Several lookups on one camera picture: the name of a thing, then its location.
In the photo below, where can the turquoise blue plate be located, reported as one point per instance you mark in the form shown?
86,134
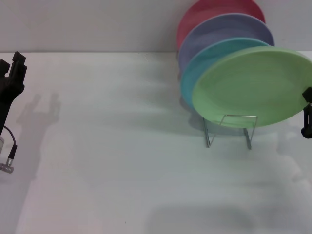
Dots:
192,70

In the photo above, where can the red plate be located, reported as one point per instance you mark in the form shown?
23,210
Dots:
195,19

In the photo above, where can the purple plate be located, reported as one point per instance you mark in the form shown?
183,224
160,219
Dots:
209,34

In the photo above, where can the green plate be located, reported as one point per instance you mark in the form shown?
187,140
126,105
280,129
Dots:
248,87

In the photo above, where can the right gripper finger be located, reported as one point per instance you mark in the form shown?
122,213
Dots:
307,117

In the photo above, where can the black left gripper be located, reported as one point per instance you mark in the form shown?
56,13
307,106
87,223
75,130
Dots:
7,102

